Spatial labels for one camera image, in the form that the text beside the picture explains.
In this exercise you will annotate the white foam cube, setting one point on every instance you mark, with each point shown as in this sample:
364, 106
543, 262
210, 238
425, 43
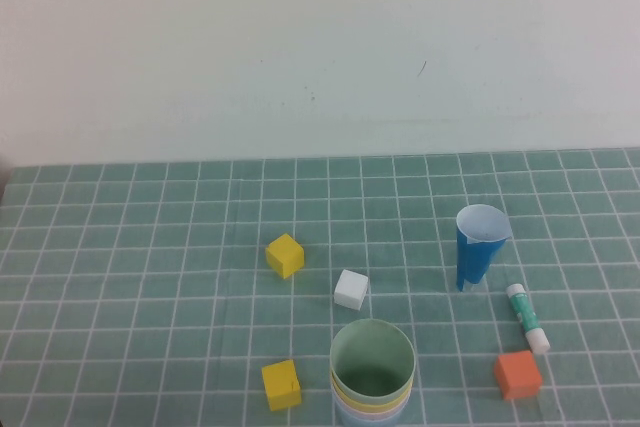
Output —
351, 289

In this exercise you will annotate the blue paper cone cup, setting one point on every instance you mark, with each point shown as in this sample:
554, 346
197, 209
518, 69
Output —
475, 257

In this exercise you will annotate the yellow foam cube with crack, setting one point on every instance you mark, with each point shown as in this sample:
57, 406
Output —
281, 387

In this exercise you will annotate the yellow plastic cup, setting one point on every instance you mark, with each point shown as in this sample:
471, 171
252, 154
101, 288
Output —
372, 399

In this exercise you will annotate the pale green plastic cup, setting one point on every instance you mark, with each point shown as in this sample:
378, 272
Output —
372, 347

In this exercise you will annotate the orange foam cube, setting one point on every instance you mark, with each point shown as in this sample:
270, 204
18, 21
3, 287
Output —
517, 374

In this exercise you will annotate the pink plastic cup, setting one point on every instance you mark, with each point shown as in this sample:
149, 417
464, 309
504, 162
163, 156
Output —
372, 411

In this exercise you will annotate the light blue plastic cup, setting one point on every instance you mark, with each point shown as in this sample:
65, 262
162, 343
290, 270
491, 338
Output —
372, 423

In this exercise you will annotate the green checkered tablecloth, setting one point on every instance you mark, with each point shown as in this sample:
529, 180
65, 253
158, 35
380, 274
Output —
175, 227

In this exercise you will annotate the green white glue stick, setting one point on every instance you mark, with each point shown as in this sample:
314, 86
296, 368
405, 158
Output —
526, 317

